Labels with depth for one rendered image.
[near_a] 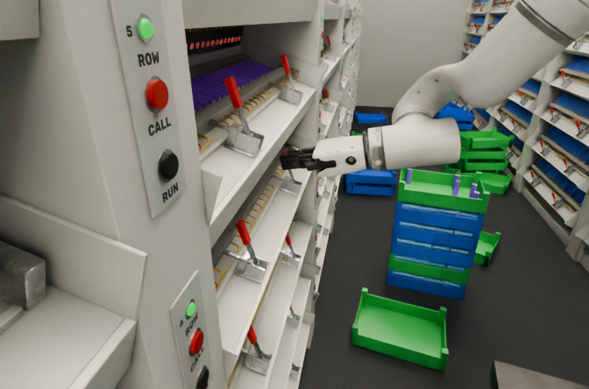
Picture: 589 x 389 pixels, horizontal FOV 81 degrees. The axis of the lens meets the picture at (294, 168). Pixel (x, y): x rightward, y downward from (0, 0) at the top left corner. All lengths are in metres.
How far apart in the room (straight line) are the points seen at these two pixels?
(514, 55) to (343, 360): 1.04
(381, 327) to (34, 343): 1.27
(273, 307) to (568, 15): 0.66
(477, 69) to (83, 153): 0.52
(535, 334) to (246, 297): 1.27
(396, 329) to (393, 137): 0.91
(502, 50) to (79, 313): 0.55
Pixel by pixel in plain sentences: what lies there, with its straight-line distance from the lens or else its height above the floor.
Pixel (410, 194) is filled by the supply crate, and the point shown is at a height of 0.43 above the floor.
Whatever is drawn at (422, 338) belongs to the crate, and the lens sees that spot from 1.42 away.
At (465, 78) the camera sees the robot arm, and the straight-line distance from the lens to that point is 0.60.
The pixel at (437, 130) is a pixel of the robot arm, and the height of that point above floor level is 0.86.
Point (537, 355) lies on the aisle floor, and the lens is 1.55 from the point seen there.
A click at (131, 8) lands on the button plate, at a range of 0.20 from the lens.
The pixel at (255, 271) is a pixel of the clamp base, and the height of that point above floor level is 0.71.
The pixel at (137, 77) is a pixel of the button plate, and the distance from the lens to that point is 0.20.
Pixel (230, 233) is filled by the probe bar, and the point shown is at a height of 0.74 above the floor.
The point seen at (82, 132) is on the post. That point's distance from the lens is 0.18.
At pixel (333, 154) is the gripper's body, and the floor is 0.80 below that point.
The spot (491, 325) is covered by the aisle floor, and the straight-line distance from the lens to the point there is 1.57.
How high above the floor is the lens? 1.04
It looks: 24 degrees down
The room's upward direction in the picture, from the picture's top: straight up
